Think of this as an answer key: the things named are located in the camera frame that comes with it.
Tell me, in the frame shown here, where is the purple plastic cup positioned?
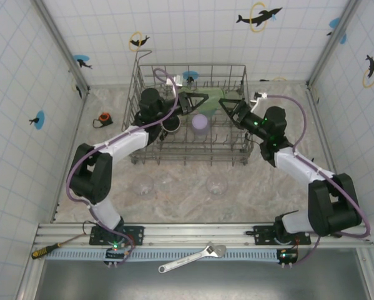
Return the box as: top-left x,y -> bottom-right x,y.
191,114 -> 211,137

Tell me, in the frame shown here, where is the lime green plastic cup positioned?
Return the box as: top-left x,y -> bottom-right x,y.
198,88 -> 225,115

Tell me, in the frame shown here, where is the black mug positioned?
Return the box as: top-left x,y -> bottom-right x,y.
160,117 -> 182,141

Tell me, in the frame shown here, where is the blue circle animal sticker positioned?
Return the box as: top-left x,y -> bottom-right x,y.
73,54 -> 93,70
182,71 -> 200,84
326,17 -> 347,44
29,110 -> 46,130

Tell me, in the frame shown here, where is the orange and black tape measure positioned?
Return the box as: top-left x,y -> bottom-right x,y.
92,111 -> 114,129

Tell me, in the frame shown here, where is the clear plastic cup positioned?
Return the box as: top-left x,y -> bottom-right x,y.
205,176 -> 229,199
132,174 -> 155,199

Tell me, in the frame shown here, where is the silver adjustable wrench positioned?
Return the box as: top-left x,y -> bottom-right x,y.
157,241 -> 227,274

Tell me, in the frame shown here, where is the stainless steel panel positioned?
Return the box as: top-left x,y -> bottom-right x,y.
24,259 -> 373,300

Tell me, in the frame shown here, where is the yellow and black screwdriver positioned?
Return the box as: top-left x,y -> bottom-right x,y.
31,232 -> 92,261

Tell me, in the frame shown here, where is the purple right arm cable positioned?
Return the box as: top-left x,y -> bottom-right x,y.
266,94 -> 372,268

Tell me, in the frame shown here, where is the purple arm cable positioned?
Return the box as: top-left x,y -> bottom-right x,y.
266,94 -> 372,268
66,67 -> 180,266

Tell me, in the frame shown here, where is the grey wire dish rack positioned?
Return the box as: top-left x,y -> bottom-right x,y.
121,51 -> 254,167

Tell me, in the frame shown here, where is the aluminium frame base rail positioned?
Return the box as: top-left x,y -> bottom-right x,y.
51,89 -> 91,223
305,83 -> 339,173

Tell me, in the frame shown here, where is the orca yellow ring sticker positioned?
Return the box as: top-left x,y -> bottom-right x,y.
129,30 -> 151,52

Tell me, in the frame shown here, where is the large dolphin ring sticker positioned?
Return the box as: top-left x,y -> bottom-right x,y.
235,2 -> 283,34

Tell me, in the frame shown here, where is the aluminium frame post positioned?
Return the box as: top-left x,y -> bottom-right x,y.
32,0 -> 91,94
307,0 -> 361,87

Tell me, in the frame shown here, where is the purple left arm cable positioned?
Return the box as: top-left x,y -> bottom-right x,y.
66,67 -> 180,266

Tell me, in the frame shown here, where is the seahorse yellow ring sticker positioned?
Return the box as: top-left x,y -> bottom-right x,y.
362,54 -> 374,89

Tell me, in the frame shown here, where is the aluminium mounting rail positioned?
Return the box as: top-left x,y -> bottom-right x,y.
35,222 -> 374,249

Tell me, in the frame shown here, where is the slotted grey cable duct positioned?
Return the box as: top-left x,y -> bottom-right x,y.
44,246 -> 300,262

